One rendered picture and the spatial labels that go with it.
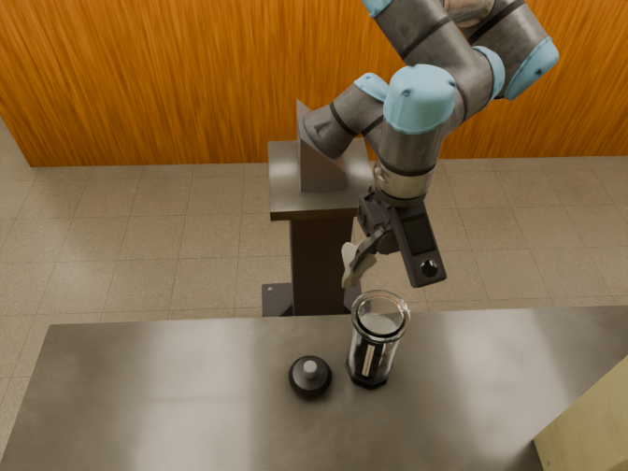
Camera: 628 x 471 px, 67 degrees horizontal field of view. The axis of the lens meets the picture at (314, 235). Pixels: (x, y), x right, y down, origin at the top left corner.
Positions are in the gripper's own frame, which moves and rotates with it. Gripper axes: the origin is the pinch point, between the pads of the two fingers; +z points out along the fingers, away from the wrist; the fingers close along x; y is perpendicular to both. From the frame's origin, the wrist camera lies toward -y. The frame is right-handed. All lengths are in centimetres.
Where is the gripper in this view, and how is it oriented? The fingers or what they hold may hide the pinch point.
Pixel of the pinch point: (388, 279)
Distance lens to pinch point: 78.6
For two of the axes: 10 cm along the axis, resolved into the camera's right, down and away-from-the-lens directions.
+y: -3.1, -7.2, 6.2
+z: -0.2, 6.5, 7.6
